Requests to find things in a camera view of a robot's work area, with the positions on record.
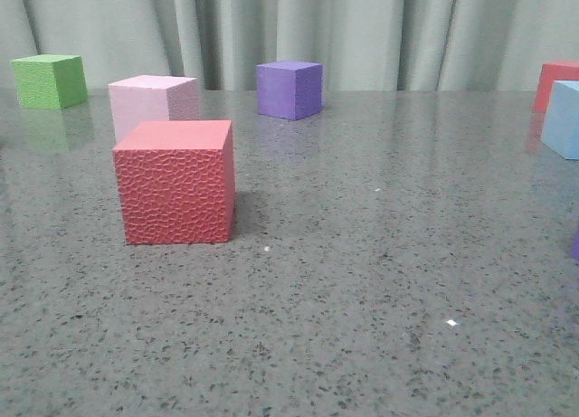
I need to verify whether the pink foam cube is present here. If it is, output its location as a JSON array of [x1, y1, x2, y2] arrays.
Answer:
[[108, 75, 200, 142]]

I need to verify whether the green foam cube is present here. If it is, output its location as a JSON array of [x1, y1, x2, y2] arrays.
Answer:
[[10, 54, 88, 109]]

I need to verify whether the purple foam cube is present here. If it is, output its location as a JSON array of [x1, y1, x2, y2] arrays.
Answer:
[[255, 61, 323, 120]]

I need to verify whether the light blue foam cube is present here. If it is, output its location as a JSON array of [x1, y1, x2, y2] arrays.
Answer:
[[541, 81, 579, 160]]

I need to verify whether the purple cube at edge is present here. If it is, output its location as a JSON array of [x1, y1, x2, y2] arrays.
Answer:
[[571, 228, 579, 261]]

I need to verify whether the large red textured cube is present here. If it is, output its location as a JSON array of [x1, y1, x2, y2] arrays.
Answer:
[[112, 119, 235, 244]]

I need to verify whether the grey-green curtain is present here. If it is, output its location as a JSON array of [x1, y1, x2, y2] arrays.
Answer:
[[1, 0, 578, 90]]

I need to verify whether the red cube far right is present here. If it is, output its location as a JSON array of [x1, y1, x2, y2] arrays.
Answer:
[[532, 60, 579, 113]]

